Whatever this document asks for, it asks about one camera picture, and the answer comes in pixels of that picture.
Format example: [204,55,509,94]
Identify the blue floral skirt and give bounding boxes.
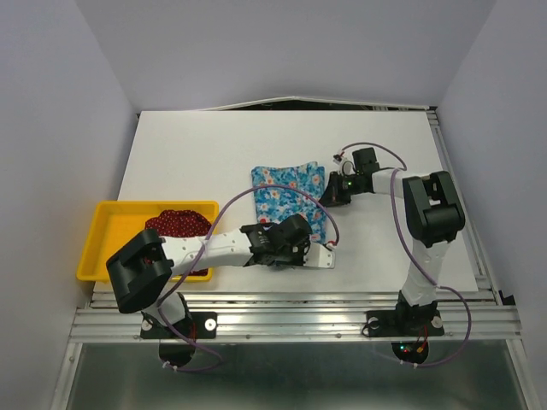
[250,161,327,243]

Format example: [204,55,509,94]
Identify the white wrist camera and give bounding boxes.
[332,150,355,176]
[303,243,336,269]

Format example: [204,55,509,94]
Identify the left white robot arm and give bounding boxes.
[106,214,316,338]

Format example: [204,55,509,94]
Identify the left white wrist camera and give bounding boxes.
[303,243,336,269]

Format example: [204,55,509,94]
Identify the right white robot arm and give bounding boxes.
[320,143,466,337]

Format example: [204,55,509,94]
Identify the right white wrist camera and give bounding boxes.
[332,150,355,176]

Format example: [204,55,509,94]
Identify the aluminium frame rail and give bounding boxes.
[69,291,522,344]

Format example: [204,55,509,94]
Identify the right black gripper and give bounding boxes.
[319,171,366,208]

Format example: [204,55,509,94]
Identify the red polka dot skirt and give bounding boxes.
[144,208,214,277]

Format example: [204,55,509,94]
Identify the yellow plastic tray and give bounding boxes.
[76,201,219,282]

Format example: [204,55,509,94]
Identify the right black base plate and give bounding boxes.
[362,310,444,365]

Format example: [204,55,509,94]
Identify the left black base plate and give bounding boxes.
[139,312,217,372]

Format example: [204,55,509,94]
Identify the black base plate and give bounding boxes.
[139,312,217,372]
[362,310,444,365]

